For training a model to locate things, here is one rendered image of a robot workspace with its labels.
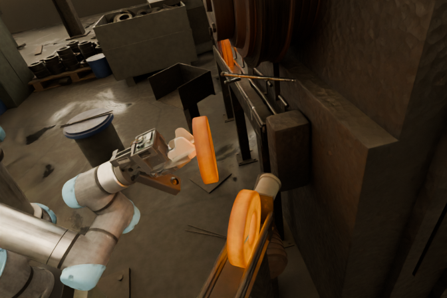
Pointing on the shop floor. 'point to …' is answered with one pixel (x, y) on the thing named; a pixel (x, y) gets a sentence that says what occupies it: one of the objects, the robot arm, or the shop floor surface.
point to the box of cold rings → (145, 40)
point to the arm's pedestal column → (114, 285)
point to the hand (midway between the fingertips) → (203, 143)
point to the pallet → (64, 64)
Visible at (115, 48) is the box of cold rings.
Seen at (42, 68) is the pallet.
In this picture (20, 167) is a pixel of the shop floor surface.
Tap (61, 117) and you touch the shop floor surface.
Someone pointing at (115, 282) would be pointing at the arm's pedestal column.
